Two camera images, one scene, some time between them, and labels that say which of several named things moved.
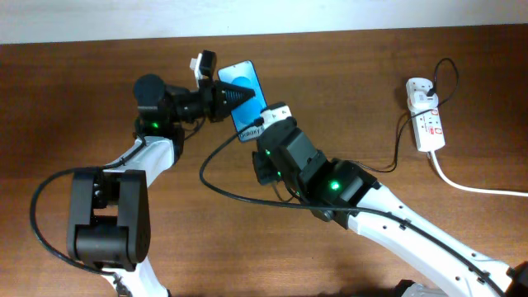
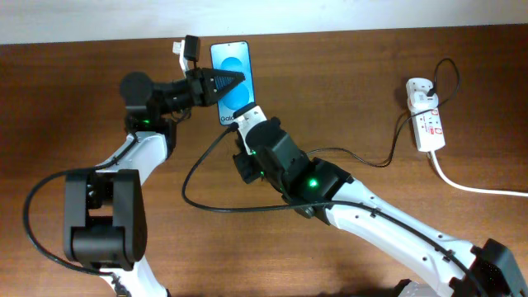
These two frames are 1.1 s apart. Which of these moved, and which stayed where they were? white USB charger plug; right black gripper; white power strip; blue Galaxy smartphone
Moved: blue Galaxy smartphone; right black gripper
Stayed: white USB charger plug; white power strip
